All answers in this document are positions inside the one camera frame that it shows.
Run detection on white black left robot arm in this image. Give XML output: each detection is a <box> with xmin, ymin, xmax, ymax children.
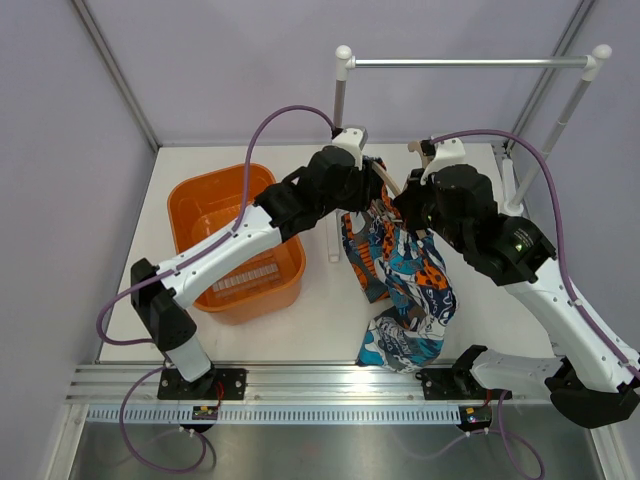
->
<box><xmin>130</xmin><ymin>146</ymin><xmax>384</xmax><ymax>399</ymax></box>

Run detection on silver white clothes rack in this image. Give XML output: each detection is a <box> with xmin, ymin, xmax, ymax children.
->
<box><xmin>319</xmin><ymin>43</ymin><xmax>614</xmax><ymax>264</ymax></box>

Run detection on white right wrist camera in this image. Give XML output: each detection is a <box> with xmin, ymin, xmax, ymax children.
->
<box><xmin>420</xmin><ymin>138</ymin><xmax>466</xmax><ymax>185</ymax></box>

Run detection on wooden clothes hanger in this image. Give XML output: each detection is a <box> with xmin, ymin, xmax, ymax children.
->
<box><xmin>364</xmin><ymin>140</ymin><xmax>430</xmax><ymax>197</ymax></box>

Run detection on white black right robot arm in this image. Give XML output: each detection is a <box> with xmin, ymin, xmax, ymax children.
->
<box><xmin>393</xmin><ymin>164</ymin><xmax>639</xmax><ymax>429</ymax></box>

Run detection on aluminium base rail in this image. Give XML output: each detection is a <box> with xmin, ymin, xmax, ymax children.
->
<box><xmin>64</xmin><ymin>361</ymin><xmax>609</xmax><ymax>405</ymax></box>

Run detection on orange plastic basket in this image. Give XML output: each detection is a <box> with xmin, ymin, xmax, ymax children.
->
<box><xmin>167</xmin><ymin>164</ymin><xmax>306</xmax><ymax>325</ymax></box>

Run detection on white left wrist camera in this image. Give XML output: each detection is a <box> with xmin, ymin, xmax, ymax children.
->
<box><xmin>331</xmin><ymin>126</ymin><xmax>368</xmax><ymax>170</ymax></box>

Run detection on colourful patterned shorts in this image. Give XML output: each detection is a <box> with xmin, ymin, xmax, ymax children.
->
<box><xmin>341</xmin><ymin>184</ymin><xmax>458</xmax><ymax>373</ymax></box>

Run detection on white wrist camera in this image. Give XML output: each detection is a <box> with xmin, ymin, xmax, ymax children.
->
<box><xmin>420</xmin><ymin>138</ymin><xmax>466</xmax><ymax>185</ymax></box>
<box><xmin>331</xmin><ymin>126</ymin><xmax>368</xmax><ymax>170</ymax></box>

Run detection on white slotted cable duct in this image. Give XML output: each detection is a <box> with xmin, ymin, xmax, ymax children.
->
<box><xmin>87</xmin><ymin>405</ymin><xmax>462</xmax><ymax>425</ymax></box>

